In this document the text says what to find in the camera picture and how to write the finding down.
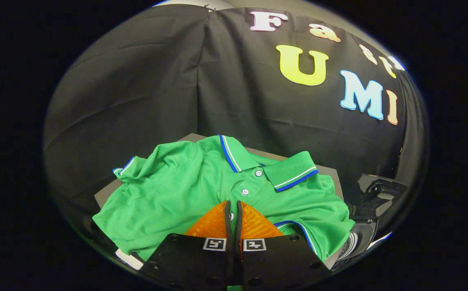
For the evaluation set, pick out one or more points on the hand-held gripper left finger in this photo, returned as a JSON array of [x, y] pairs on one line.
[[193, 262]]

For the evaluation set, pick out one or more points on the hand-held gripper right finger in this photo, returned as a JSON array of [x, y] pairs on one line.
[[278, 262]]

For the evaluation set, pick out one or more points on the green polo shirt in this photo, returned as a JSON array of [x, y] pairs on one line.
[[177, 190]]

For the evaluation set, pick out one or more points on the dark washing machine lid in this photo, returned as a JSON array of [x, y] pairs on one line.
[[375, 194]]

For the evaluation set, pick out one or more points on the dark cabinet with beige door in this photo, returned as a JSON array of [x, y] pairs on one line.
[[333, 178]]

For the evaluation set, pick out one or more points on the black backdrop cloth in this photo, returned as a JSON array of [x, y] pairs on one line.
[[136, 81]]

